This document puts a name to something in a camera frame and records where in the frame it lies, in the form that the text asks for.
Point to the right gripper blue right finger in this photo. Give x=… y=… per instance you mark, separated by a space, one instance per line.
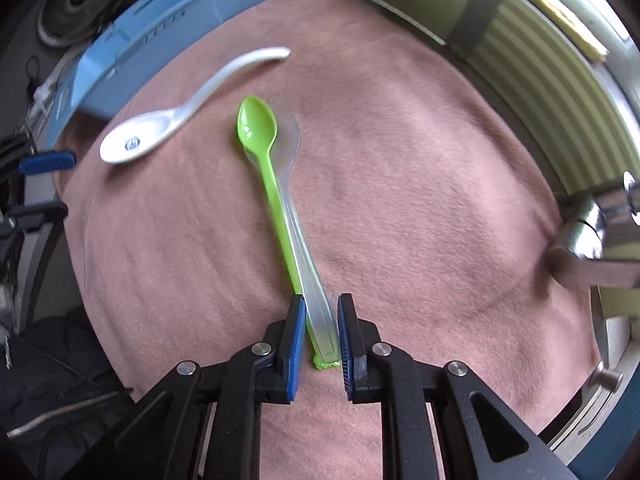
x=363 y=383

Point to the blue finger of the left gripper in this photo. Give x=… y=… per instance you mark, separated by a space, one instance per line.
x=49 y=161
x=32 y=217

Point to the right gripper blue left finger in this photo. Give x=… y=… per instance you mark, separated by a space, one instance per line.
x=280 y=379

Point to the clear plastic spoon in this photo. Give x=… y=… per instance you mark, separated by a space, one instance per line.
x=300 y=239

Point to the green plastic spoon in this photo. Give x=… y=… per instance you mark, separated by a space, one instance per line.
x=270 y=199

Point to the white ceramic soup spoon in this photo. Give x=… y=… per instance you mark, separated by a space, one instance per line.
x=141 y=134

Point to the pink towel mat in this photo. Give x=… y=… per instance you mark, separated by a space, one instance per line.
x=414 y=196

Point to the gas stove burner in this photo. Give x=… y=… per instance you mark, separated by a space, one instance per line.
x=63 y=23

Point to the blue plastic basket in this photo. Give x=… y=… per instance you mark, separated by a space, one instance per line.
x=130 y=52

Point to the chrome faucet base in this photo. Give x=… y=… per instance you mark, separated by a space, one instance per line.
x=576 y=258

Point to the green striped sink mat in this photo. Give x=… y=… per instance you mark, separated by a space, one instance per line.
x=542 y=77

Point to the yellow sponge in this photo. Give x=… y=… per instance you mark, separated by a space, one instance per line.
x=573 y=27

